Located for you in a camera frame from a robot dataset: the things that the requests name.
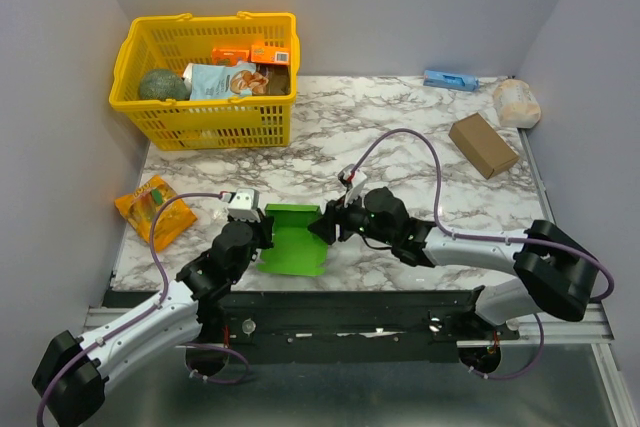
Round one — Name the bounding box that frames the green paper box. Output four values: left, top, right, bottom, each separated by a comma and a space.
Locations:
258, 204, 328, 277

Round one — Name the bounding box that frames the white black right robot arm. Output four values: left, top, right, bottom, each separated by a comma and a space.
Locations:
308, 188, 598, 339

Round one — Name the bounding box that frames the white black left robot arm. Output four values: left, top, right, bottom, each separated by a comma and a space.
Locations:
32, 216, 274, 426

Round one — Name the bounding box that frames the brown cardboard box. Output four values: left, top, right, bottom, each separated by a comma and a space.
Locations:
449, 113, 520, 179

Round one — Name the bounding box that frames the light blue carton box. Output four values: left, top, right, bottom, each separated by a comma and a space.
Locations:
423, 70, 479, 92

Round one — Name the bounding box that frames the orange barcode box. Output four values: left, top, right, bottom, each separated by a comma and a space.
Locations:
249, 44, 291, 65

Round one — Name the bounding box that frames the orange snack box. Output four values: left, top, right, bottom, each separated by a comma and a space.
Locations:
211, 48, 250, 67

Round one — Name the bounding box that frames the orange candy bag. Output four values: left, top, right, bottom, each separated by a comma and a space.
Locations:
114, 175, 197, 251

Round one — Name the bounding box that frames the yellow plastic shopping basket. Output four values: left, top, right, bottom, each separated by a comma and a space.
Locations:
109, 11, 300, 151

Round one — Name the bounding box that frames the light blue snack pouch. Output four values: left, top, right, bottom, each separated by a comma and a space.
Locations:
183, 62, 269, 101

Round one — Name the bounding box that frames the green round melon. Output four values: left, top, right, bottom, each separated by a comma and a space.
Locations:
138, 69, 190, 101

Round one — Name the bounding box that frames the beige wrapped paper bag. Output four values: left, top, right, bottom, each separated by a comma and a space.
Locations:
493, 79, 541, 129

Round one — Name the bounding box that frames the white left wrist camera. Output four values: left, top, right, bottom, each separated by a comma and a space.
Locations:
228, 188, 261, 222

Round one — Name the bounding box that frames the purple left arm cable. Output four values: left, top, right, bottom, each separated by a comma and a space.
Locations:
36, 191, 236, 427

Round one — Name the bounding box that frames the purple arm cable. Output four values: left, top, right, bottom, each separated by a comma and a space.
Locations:
344, 128, 617, 301
36, 191, 236, 427

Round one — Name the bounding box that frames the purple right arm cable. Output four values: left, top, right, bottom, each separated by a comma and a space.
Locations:
344, 128, 617, 301

